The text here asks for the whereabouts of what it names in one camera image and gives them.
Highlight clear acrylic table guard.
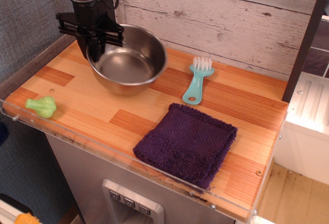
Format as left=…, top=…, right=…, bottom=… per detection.
left=2, top=95, right=288, bottom=223

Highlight green toy broccoli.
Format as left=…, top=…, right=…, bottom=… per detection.
left=25, top=96, right=57, bottom=119

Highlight teal dish brush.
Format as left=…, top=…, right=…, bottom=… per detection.
left=182, top=57, right=214, bottom=105

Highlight purple folded cloth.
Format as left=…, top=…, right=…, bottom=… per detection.
left=133, top=103, right=238, bottom=190

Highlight stainless steel pot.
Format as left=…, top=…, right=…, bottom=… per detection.
left=87, top=24, right=168, bottom=96

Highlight dark right support post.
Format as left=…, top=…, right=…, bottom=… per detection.
left=282, top=0, right=328, bottom=103

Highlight orange object bottom left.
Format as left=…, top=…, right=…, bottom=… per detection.
left=14, top=213, right=40, bottom=224

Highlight grey toy fridge cabinet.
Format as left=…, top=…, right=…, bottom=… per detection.
left=46, top=135, right=235, bottom=223

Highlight white toy sink unit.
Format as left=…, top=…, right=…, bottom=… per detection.
left=273, top=15, right=329, bottom=186

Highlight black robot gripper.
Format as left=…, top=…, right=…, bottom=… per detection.
left=56, top=0, right=124, bottom=62

